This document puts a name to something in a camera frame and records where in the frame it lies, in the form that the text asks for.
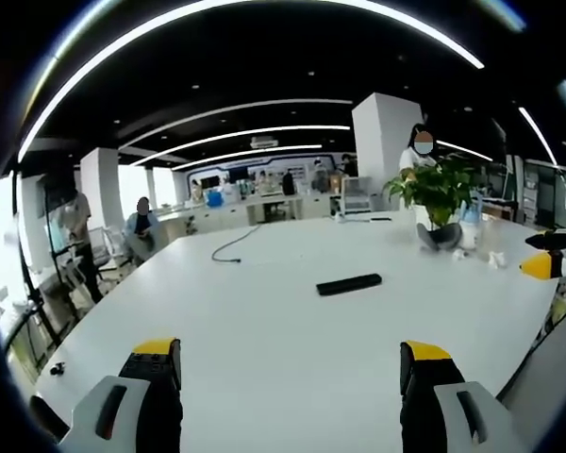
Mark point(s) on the white office chair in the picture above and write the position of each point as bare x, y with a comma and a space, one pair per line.
103, 245

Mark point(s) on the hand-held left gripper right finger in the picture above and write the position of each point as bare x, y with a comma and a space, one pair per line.
445, 406

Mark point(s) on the black remote control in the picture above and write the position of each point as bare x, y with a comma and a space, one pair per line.
349, 283

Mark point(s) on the white mesh chair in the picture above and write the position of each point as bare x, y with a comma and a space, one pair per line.
356, 194

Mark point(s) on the white pillar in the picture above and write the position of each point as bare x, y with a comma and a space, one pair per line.
101, 189
387, 137

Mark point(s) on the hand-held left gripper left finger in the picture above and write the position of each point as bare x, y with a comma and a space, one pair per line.
137, 406

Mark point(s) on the green potted plant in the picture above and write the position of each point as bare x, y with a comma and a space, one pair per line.
436, 186

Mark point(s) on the crumpled white tissue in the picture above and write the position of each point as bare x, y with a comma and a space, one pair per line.
460, 255
497, 258

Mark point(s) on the black tripod stand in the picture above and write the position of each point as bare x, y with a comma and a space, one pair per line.
33, 283

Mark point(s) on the small black object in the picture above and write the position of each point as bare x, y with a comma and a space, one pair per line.
56, 368

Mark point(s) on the dark grey plant pot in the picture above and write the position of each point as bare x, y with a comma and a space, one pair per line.
437, 237

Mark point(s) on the white counter cabinets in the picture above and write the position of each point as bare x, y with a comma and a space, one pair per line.
245, 210

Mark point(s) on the white bottle with blue bag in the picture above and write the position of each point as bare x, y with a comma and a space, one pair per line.
471, 226

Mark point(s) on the flat black device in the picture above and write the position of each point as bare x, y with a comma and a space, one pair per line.
379, 218

